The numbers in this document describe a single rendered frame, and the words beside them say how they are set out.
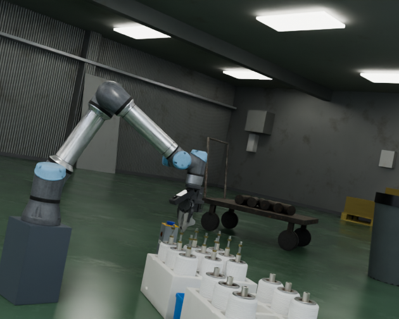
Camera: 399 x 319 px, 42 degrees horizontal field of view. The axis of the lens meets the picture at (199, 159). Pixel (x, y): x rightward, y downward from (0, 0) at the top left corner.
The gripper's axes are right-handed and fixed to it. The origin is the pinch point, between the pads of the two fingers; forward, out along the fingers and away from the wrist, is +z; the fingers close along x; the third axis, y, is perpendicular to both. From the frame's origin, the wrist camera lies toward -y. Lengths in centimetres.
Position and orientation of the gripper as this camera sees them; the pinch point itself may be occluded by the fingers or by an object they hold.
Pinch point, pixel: (181, 228)
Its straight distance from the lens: 230.0
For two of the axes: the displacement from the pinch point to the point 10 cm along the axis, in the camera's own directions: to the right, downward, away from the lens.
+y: 7.3, 1.4, 6.7
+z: -1.9, 9.8, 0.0
